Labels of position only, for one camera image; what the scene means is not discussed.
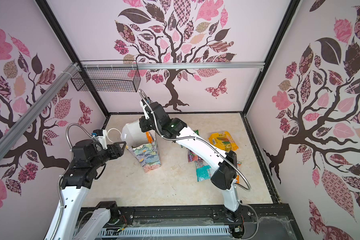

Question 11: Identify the aluminium rail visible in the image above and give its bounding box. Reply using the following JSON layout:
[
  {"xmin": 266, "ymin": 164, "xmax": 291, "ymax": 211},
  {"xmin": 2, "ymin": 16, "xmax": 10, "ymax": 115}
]
[
  {"xmin": 82, "ymin": 62, "xmax": 265, "ymax": 70},
  {"xmin": 0, "ymin": 63, "xmax": 80, "ymax": 161}
]

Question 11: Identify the teal snack bag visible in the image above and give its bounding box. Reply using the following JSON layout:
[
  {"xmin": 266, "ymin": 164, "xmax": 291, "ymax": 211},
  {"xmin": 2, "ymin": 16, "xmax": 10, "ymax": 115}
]
[{"xmin": 195, "ymin": 161, "xmax": 212, "ymax": 182}]

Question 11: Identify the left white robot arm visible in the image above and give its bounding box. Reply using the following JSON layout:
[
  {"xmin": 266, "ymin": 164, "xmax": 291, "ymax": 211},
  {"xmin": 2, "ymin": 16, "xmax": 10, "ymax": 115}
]
[{"xmin": 45, "ymin": 140, "xmax": 127, "ymax": 240}]

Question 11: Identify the right metal cable conduit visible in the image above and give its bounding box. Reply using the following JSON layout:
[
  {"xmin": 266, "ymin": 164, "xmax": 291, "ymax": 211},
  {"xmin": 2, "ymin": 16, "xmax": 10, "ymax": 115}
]
[{"xmin": 137, "ymin": 89, "xmax": 253, "ymax": 193}]

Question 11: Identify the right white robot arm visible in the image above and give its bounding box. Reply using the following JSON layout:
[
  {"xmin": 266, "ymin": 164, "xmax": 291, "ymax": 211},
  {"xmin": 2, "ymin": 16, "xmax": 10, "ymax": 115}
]
[{"xmin": 139, "ymin": 100, "xmax": 241, "ymax": 222}]

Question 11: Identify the purple candy snack bag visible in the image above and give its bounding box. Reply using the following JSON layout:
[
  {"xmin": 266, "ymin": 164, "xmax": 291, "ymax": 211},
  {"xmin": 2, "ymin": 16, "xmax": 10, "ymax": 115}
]
[{"xmin": 188, "ymin": 150, "xmax": 203, "ymax": 163}]

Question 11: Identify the yellow corn snack bag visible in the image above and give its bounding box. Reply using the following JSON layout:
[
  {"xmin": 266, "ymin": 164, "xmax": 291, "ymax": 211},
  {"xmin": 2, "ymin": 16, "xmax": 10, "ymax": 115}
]
[{"xmin": 209, "ymin": 131, "xmax": 239, "ymax": 152}]

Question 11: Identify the patterned paper bag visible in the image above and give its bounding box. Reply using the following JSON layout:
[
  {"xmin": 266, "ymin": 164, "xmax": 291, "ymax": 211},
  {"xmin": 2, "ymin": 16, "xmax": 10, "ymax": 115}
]
[{"xmin": 107, "ymin": 121, "xmax": 162, "ymax": 173}]

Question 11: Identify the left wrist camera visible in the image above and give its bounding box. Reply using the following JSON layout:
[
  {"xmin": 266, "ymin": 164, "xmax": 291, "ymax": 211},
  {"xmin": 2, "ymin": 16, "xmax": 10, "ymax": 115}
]
[{"xmin": 92, "ymin": 129, "xmax": 108, "ymax": 150}]

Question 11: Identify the left aluminium rail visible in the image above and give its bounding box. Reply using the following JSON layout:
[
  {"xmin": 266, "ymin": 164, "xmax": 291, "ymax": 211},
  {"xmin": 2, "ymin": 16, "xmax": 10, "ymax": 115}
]
[{"xmin": 0, "ymin": 63, "xmax": 80, "ymax": 161}]

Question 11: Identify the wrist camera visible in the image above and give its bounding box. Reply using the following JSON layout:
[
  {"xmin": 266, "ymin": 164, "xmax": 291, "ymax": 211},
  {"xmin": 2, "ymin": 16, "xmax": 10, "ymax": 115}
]
[
  {"xmin": 92, "ymin": 129, "xmax": 108, "ymax": 150},
  {"xmin": 140, "ymin": 100, "xmax": 151, "ymax": 120}
]

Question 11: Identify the white slotted cable duct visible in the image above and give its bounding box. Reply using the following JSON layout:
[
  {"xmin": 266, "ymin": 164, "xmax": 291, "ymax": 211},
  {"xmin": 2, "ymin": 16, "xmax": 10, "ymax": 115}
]
[{"xmin": 94, "ymin": 226, "xmax": 230, "ymax": 240}]

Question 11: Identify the black wire basket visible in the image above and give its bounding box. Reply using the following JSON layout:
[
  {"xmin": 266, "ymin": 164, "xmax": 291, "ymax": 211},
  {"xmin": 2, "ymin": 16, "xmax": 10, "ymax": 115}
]
[{"xmin": 71, "ymin": 60, "xmax": 141, "ymax": 93}]

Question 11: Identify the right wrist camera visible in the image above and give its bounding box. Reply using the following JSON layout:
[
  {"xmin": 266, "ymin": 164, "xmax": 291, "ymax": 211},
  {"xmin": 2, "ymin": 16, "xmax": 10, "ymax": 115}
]
[{"xmin": 140, "ymin": 100, "xmax": 151, "ymax": 120}]

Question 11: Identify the black base frame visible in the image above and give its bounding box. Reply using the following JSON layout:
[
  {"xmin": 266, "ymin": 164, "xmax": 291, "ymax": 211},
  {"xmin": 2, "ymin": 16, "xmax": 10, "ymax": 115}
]
[{"xmin": 93, "ymin": 204, "xmax": 304, "ymax": 240}]

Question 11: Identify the orange white snack bag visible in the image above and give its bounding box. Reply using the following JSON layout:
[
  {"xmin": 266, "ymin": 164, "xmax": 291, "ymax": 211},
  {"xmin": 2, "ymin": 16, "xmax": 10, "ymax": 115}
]
[{"xmin": 146, "ymin": 132, "xmax": 154, "ymax": 144}]

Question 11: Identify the rear aluminium rail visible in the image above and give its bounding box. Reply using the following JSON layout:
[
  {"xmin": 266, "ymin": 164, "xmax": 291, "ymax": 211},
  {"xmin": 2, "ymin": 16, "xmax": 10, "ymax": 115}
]
[{"xmin": 82, "ymin": 62, "xmax": 265, "ymax": 70}]

